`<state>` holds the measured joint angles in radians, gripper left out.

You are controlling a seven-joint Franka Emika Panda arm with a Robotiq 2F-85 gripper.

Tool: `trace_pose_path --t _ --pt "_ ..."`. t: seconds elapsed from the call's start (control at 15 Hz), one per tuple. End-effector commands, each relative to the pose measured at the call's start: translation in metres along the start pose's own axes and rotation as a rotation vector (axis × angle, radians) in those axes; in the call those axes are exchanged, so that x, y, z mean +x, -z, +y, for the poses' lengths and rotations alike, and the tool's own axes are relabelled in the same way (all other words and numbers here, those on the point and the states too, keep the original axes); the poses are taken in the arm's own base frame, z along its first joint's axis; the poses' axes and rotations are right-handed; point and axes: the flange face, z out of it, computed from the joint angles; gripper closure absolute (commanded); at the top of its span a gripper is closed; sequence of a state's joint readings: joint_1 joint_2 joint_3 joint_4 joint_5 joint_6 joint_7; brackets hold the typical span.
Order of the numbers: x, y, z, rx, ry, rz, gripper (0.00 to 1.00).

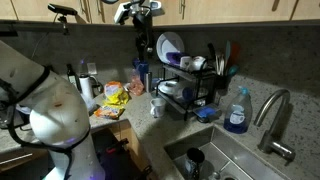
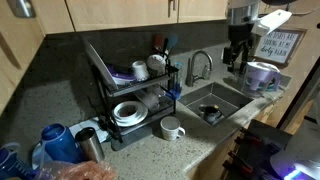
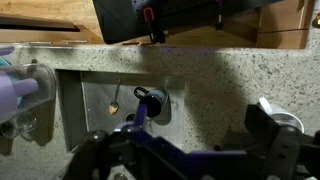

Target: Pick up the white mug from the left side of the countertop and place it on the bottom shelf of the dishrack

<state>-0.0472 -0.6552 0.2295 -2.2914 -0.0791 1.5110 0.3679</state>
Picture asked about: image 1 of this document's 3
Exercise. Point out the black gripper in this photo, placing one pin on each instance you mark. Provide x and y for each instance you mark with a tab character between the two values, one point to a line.
143	26

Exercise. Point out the plain white mug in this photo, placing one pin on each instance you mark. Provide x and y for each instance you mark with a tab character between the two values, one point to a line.
158	107

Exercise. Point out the white mug with dark print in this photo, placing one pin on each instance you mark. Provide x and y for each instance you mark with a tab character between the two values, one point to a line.
199	62

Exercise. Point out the black mug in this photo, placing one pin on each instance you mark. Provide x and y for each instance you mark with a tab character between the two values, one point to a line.
194	161

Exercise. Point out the black countertop appliance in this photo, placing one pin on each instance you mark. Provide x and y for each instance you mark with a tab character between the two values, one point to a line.
8	116

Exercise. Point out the blue container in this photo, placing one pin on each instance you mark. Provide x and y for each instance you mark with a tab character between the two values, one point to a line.
143	68

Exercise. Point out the steel tumbler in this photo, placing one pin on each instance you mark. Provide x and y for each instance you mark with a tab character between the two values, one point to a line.
148	82

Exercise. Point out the clear bag with pink snacks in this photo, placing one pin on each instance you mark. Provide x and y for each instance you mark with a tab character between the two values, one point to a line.
136	85

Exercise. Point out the purple bowl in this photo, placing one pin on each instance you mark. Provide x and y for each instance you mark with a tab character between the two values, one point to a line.
174	57

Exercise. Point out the white bowl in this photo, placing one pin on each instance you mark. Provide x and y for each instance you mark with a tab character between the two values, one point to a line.
167	87

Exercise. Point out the small white cup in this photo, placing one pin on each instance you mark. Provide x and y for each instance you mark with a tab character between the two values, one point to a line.
185	62

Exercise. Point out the yellow snack bag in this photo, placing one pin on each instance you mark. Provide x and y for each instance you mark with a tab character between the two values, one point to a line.
115	93

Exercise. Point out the white paper towel roll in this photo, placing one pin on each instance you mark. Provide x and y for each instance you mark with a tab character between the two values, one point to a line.
86	87

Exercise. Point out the orange snack bag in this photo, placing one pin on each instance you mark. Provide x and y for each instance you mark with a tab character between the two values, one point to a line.
109	111

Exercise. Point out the black spatula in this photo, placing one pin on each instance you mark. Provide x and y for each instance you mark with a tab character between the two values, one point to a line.
211	50

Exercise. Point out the dark glass bottle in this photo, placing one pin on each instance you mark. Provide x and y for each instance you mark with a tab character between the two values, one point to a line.
72	77

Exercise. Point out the wooden utensils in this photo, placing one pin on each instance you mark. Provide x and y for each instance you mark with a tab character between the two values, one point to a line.
220	64

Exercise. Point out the black utensil holder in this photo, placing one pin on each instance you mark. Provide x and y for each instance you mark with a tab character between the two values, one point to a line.
222	81

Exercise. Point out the teal spatula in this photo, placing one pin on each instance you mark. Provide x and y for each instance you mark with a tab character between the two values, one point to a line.
227	51

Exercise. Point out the blue sponge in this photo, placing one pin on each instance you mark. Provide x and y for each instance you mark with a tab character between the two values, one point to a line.
206	112

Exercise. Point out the open wooden cabinet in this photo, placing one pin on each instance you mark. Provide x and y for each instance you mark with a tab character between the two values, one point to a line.
128	143

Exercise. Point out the red spatula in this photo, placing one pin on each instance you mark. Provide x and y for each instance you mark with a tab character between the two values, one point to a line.
234	53

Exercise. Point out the dark sponge tray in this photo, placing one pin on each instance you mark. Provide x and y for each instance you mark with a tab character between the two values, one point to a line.
213	118

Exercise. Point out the blue dish soap bottle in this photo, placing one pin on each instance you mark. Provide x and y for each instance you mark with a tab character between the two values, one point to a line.
238	115

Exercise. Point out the stainless steel sink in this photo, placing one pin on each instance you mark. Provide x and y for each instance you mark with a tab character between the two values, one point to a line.
233	156

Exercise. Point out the metal spoon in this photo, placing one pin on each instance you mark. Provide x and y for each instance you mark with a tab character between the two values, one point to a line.
218	172

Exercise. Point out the steel curved faucet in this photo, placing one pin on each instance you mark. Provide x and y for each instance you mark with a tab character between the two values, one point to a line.
274	133

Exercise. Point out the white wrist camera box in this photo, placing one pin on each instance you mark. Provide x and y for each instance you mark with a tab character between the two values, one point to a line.
121	12

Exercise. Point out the white wall outlet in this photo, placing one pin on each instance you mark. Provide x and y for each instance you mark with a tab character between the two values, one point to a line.
92	68

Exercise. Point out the black camera on stand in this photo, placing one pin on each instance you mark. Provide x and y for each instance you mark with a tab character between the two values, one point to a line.
61	9

